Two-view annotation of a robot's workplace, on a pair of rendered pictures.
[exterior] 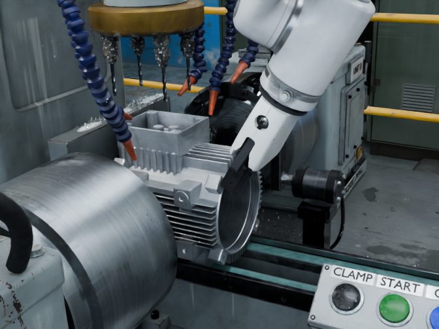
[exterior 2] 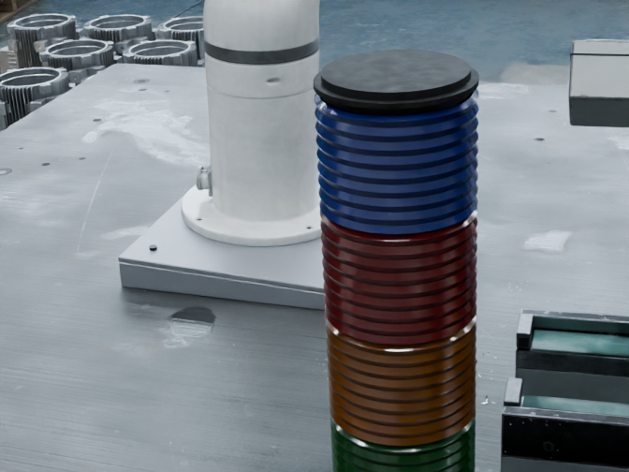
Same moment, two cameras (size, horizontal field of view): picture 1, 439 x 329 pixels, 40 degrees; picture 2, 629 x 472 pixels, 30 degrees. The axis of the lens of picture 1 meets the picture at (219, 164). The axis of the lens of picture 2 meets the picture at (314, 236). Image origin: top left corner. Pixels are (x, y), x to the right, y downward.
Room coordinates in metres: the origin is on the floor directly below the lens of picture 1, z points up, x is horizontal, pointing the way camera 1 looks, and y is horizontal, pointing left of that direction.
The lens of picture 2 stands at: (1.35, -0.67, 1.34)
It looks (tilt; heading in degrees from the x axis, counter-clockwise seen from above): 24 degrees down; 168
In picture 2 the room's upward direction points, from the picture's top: 3 degrees counter-clockwise
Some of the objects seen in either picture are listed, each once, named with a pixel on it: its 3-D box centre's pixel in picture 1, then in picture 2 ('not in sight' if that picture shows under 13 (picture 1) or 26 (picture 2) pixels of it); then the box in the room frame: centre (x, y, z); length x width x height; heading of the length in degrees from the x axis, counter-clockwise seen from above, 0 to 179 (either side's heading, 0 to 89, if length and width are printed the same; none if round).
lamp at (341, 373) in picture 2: not in sight; (401, 359); (0.96, -0.55, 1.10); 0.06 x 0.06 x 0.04
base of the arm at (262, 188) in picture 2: not in sight; (264, 130); (0.17, -0.46, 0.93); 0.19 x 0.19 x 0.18
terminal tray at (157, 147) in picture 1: (164, 141); not in sight; (0.95, 0.09, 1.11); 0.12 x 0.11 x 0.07; 61
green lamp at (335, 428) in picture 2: not in sight; (402, 452); (0.96, -0.55, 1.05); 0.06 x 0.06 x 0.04
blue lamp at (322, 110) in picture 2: not in sight; (397, 149); (0.96, -0.55, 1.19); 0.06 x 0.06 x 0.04
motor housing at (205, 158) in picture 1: (187, 196); not in sight; (0.94, 0.06, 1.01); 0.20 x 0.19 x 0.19; 61
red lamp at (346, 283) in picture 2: not in sight; (399, 258); (0.96, -0.55, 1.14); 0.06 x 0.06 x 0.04
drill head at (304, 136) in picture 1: (256, 126); not in sight; (1.24, -0.08, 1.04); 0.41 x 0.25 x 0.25; 153
